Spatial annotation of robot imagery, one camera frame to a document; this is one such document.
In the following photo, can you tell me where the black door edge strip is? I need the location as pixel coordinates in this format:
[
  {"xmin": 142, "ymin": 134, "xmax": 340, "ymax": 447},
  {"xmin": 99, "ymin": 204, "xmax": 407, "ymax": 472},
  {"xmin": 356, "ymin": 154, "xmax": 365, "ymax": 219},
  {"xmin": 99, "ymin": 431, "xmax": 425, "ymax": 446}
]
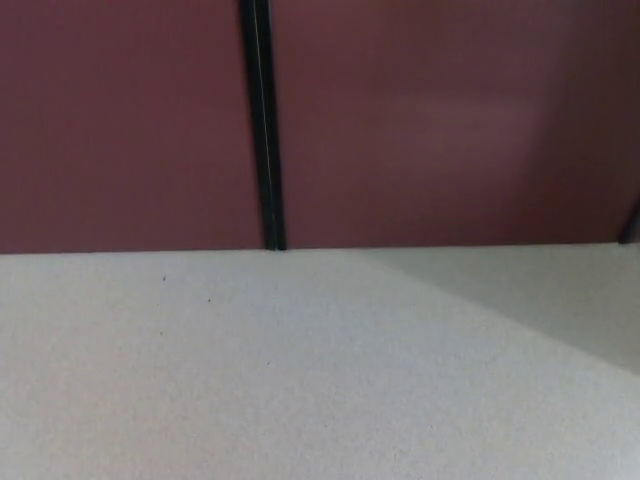
[
  {"xmin": 238, "ymin": 0, "xmax": 275, "ymax": 252},
  {"xmin": 254, "ymin": 0, "xmax": 288, "ymax": 252}
]

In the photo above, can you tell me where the maroon door with handle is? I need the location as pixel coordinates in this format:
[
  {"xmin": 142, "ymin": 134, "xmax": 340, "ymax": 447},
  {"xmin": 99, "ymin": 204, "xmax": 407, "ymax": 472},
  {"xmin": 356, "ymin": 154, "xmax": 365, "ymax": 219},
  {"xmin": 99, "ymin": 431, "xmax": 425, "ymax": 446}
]
[{"xmin": 273, "ymin": 0, "xmax": 640, "ymax": 250}]

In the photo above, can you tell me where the maroon door without handle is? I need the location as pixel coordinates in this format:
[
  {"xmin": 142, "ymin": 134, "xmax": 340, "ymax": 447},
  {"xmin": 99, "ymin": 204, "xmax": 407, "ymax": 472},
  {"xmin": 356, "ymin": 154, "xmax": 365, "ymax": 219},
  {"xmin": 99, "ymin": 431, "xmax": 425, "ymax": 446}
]
[{"xmin": 0, "ymin": 0, "xmax": 266, "ymax": 255}]

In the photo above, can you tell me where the dark door frame post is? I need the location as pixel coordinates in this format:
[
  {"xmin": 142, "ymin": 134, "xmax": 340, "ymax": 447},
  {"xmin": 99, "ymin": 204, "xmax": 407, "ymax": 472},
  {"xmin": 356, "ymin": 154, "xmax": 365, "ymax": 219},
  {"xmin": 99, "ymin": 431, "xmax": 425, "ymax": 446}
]
[{"xmin": 618, "ymin": 198, "xmax": 640, "ymax": 246}]

